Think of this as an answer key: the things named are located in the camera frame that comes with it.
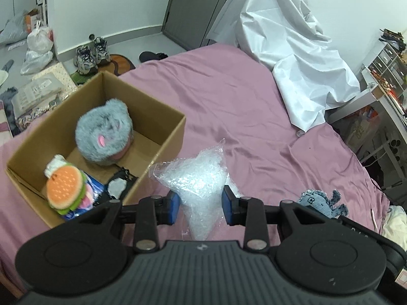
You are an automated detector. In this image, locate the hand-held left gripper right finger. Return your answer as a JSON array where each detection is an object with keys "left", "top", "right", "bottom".
[{"left": 222, "top": 185, "right": 319, "bottom": 251}]

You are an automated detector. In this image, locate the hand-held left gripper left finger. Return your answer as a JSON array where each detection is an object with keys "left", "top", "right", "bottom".
[{"left": 92, "top": 191, "right": 182, "bottom": 251}]

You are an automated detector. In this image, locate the clear bubble wrap bag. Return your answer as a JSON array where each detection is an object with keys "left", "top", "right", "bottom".
[{"left": 149, "top": 138, "right": 245, "bottom": 241}]

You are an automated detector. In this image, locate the black and grey plush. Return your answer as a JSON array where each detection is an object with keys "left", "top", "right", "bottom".
[{"left": 105, "top": 168, "right": 137, "bottom": 199}]

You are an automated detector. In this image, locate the blue denim elephant plush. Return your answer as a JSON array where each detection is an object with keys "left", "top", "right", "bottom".
[{"left": 297, "top": 189, "right": 350, "bottom": 219}]

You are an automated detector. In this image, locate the blue packet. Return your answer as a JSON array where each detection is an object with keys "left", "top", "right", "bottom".
[{"left": 62, "top": 172, "right": 107, "bottom": 221}]

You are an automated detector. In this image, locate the brown cardboard box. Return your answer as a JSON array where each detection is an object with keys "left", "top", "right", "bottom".
[{"left": 6, "top": 71, "right": 186, "bottom": 228}]

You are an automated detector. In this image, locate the grey fluffy plush toy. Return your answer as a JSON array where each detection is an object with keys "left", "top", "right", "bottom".
[{"left": 75, "top": 98, "right": 133, "bottom": 166}]

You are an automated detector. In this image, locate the hamburger plush toy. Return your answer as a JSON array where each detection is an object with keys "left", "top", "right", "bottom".
[{"left": 46, "top": 163, "right": 88, "bottom": 215}]

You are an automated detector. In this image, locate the white soft toy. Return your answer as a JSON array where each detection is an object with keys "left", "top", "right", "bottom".
[{"left": 44, "top": 155, "right": 69, "bottom": 178}]

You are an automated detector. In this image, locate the cream soft cloth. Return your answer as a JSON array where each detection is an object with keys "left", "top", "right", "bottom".
[{"left": 382, "top": 205, "right": 407, "bottom": 245}]

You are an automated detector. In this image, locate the pink bed sheet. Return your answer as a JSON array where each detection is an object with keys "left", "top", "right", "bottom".
[{"left": 0, "top": 44, "right": 391, "bottom": 293}]

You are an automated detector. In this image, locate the white desk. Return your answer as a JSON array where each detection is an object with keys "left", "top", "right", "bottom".
[{"left": 327, "top": 67, "right": 407, "bottom": 197}]

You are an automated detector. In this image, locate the black slipper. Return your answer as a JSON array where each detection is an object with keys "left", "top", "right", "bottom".
[{"left": 139, "top": 51, "right": 168, "bottom": 63}]

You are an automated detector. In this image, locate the cartoon floor mat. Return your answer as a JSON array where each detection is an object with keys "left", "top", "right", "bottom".
[{"left": 70, "top": 53, "right": 136, "bottom": 85}]

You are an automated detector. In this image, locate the speckled patterned package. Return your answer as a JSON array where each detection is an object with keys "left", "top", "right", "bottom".
[{"left": 14, "top": 95, "right": 69, "bottom": 131}]

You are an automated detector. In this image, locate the grey sneaker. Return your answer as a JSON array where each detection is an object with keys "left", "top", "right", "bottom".
[
  {"left": 74, "top": 45, "right": 98, "bottom": 76},
  {"left": 90, "top": 34, "right": 112, "bottom": 66}
]

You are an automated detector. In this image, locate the floral patterned package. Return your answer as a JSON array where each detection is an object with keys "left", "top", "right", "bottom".
[{"left": 30, "top": 62, "right": 78, "bottom": 100}]

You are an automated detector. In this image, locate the small drawer organizer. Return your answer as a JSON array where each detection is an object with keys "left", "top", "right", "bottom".
[{"left": 369, "top": 40, "right": 407, "bottom": 89}]

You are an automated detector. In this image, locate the white cloth cover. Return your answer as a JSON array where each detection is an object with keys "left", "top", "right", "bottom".
[{"left": 206, "top": 0, "right": 361, "bottom": 133}]

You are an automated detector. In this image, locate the grey clear-wrapped package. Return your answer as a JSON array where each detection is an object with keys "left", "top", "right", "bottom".
[{"left": 11, "top": 78, "right": 64, "bottom": 118}]

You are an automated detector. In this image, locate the pink cushion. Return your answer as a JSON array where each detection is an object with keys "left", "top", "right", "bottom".
[{"left": 0, "top": 98, "right": 14, "bottom": 140}]

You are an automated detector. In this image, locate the grey door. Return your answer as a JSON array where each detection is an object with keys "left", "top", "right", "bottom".
[{"left": 162, "top": 0, "right": 255, "bottom": 51}]

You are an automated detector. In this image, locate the tied white plastic bag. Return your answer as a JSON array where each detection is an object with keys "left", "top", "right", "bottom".
[{"left": 26, "top": 21, "right": 54, "bottom": 54}]

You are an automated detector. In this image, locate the orange and white carton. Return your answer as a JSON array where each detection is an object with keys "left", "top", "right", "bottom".
[{"left": 25, "top": 8, "right": 42, "bottom": 34}]

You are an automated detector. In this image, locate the grey parcel bag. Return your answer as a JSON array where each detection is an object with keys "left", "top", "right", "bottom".
[{"left": 0, "top": 9, "right": 31, "bottom": 45}]

